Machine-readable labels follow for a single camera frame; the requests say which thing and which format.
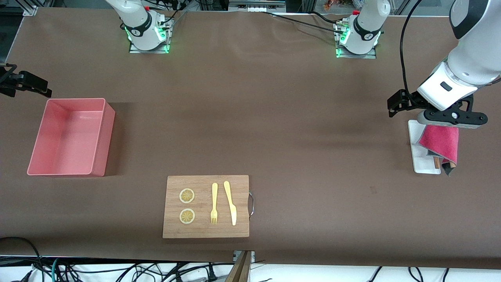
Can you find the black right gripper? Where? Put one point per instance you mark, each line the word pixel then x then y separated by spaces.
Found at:
pixel 11 80

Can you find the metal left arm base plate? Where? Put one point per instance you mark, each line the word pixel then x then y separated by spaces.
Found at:
pixel 370 56

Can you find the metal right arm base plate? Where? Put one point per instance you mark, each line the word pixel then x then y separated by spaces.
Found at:
pixel 135 50

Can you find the yellow fork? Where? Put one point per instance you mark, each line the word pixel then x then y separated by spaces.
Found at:
pixel 214 196

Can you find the wooden strip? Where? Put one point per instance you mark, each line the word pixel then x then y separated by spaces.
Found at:
pixel 239 270

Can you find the red cloth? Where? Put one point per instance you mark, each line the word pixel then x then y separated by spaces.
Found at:
pixel 442 141

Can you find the white power strip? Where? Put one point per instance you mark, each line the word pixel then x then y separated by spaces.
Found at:
pixel 254 7

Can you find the lemon slice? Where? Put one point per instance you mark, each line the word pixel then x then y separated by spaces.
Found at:
pixel 187 196
pixel 187 216

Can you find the wooden cutting board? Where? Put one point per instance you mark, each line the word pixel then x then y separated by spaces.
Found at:
pixel 203 184

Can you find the white rack base tray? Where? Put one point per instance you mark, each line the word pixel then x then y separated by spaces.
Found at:
pixel 424 166

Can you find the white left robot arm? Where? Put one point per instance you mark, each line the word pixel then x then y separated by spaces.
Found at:
pixel 473 62

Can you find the yellow knife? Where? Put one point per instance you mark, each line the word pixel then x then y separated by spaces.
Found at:
pixel 231 203

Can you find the pink plastic bin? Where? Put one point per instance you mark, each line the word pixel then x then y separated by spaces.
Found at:
pixel 66 137

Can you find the aluminium frame profile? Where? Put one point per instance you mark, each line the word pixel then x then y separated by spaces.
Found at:
pixel 30 8

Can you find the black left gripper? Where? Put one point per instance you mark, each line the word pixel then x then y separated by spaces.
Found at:
pixel 411 98

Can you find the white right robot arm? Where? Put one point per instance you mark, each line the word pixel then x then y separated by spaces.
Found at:
pixel 137 19

